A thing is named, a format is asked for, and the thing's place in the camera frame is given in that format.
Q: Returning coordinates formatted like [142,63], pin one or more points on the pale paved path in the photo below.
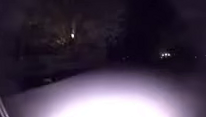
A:
[105,91]

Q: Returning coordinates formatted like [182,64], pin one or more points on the street lamp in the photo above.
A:
[72,36]

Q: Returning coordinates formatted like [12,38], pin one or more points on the dark trees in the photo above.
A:
[60,33]

